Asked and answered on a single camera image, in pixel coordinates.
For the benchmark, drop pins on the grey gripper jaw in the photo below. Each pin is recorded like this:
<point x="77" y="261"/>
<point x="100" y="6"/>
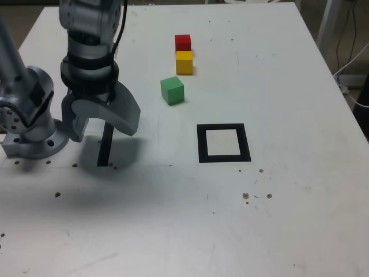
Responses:
<point x="95" y="109"/>
<point x="69" y="124"/>

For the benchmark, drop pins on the green cube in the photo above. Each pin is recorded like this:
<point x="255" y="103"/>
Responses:
<point x="173" y="92"/>

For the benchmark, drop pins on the yellow cube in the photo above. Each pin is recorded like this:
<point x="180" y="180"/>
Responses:
<point x="184" y="65"/>

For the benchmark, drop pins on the red cube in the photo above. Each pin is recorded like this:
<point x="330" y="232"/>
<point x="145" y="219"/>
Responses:
<point x="182" y="43"/>

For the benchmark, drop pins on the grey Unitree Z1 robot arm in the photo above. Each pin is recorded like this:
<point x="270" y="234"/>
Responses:
<point x="37" y="86"/>

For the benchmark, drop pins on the black tape square outline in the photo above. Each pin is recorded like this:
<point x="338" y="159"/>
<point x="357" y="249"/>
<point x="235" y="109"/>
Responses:
<point x="202" y="144"/>

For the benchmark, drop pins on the black tape strip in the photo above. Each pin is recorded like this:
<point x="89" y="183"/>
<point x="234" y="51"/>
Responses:
<point x="104" y="150"/>

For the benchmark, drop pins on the white stand leg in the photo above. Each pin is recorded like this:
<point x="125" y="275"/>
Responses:
<point x="327" y="23"/>

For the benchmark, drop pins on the white flat bar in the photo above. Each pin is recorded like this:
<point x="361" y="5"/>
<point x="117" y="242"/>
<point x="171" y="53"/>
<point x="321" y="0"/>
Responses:
<point x="354" y="80"/>

